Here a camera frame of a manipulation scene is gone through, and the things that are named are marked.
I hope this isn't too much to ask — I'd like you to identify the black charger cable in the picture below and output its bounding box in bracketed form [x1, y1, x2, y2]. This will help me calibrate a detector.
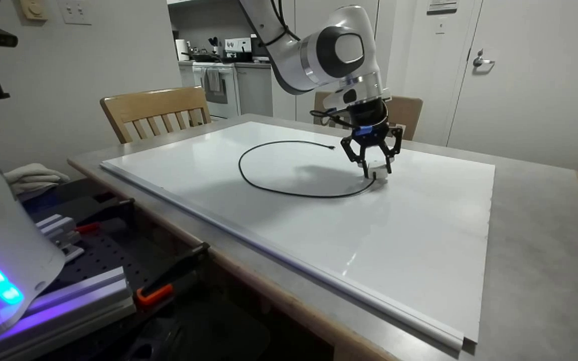
[237, 138, 377, 201]

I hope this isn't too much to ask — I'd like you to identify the silver door handle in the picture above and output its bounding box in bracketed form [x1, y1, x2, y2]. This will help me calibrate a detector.
[470, 48, 497, 76]

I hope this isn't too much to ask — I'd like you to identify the large white whiteboard sheet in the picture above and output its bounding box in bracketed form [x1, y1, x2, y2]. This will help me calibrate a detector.
[98, 118, 497, 357]

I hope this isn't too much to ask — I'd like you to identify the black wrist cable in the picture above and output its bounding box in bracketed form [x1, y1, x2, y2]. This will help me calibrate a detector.
[266, 0, 305, 48]

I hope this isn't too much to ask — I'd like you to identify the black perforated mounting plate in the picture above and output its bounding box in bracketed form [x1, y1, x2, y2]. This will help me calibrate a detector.
[19, 177, 207, 317]

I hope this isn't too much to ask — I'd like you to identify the white folded cloth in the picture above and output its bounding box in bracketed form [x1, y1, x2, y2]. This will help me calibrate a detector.
[4, 160, 72, 201]

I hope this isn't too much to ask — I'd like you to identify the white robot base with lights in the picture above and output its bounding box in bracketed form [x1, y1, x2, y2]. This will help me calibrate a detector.
[0, 108, 69, 354]

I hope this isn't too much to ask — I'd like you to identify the white room door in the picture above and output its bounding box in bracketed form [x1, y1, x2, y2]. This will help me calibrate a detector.
[446, 0, 578, 175]

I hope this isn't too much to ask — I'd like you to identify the white wall outlet plate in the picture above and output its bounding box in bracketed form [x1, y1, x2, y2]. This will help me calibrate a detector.
[57, 0, 97, 29]

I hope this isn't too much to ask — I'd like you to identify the white kitchen stove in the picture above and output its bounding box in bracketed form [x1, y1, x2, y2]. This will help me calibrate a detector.
[191, 60, 242, 123]

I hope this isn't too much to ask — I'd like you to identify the wooden slat-back chair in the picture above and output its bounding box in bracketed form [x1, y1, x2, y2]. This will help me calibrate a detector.
[98, 85, 212, 147]
[311, 90, 426, 143]

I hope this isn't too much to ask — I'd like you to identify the white countertop appliance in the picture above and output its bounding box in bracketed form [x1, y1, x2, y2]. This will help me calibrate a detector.
[223, 37, 255, 57]

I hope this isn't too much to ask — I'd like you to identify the grey hanging dish towel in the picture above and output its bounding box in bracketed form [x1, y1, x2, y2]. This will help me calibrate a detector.
[202, 69, 228, 106]

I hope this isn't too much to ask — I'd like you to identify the beige round wall thermostat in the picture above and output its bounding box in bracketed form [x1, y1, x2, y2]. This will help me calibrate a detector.
[12, 0, 51, 27]

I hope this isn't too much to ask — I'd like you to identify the silver metal bracket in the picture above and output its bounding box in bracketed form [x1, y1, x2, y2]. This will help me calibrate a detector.
[32, 213, 87, 265]

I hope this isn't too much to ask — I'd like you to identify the aluminium extrusion rail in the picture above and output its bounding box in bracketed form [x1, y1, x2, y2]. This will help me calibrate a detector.
[0, 265, 136, 361]

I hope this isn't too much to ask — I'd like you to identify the black clamp with red handle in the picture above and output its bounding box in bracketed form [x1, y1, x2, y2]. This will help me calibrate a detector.
[72, 193, 136, 239]

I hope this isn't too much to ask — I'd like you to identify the black clamp with orange handle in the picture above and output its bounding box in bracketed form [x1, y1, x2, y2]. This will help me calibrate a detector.
[133, 241, 212, 311]

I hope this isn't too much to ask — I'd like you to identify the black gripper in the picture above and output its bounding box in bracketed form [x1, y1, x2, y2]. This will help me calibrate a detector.
[339, 99, 405, 181]

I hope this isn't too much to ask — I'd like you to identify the white charger power adapter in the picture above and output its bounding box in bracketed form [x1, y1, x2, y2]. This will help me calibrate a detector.
[368, 167, 393, 187]

